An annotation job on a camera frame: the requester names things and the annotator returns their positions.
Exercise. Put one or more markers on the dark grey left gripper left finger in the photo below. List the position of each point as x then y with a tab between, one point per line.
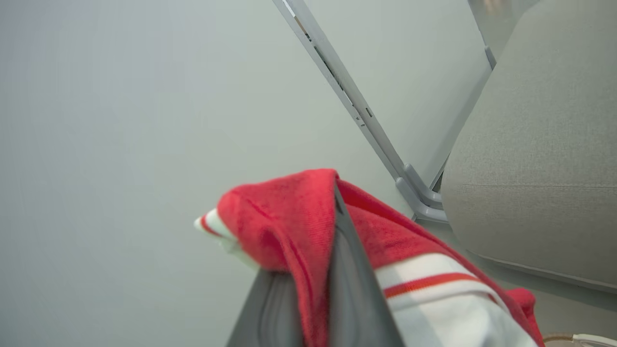
270	313

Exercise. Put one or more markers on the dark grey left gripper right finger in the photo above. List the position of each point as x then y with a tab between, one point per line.
356	299

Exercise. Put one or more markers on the red and white garment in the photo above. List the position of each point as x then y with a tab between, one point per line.
279	226

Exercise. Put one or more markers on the white laundry basket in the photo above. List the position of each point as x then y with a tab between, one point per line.
593	340

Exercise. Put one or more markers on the grey fabric sofa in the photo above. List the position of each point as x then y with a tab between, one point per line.
540	144

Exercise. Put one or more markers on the grey partition foot bracket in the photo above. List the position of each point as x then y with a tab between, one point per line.
424	193
424	212

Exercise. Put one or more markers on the grey partition post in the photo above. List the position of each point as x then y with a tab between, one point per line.
336	72

